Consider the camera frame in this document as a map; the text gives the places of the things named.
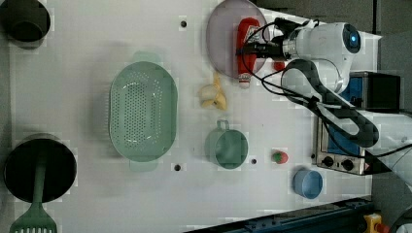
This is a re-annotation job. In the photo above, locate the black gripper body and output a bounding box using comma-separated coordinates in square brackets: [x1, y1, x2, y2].
[235, 17, 300, 60]

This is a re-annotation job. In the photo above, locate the red plush ketchup bottle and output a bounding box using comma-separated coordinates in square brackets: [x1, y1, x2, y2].
[236, 17, 259, 88]

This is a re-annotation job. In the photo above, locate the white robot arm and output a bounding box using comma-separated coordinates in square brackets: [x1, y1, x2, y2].
[236, 17, 411, 183]

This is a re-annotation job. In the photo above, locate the lilac round plate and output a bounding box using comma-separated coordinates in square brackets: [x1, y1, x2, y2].
[206, 0, 267, 79]

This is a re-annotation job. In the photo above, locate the plush peeled banana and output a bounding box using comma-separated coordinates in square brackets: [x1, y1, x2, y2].
[198, 72, 227, 111]

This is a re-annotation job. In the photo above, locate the silver toaster oven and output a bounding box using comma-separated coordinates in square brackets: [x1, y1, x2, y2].
[311, 71, 402, 176]

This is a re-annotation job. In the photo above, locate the red green plush strawberry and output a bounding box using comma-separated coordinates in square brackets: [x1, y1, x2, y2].
[272, 150, 289, 164]

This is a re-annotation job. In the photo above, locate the light blue cup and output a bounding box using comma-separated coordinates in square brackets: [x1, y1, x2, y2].
[292, 169, 323, 199]

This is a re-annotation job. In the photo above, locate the green perforated colander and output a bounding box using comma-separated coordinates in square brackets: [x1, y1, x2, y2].
[109, 51, 178, 172]

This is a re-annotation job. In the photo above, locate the yellow red emergency button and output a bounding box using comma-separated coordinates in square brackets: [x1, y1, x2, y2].
[363, 214, 391, 233]

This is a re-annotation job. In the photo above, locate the large black pot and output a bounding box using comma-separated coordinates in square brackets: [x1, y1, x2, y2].
[3, 133, 77, 203]

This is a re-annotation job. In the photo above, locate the green slotted spatula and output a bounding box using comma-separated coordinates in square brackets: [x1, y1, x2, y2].
[9, 157, 57, 233]

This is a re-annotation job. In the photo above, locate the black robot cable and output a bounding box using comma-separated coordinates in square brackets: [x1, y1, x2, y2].
[241, 20, 412, 159]

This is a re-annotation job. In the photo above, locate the green mug with handle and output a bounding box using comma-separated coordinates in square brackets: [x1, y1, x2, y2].
[204, 119, 249, 170]

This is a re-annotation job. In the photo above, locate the blue metal frame rail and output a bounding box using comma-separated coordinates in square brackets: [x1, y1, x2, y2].
[186, 198, 375, 233]

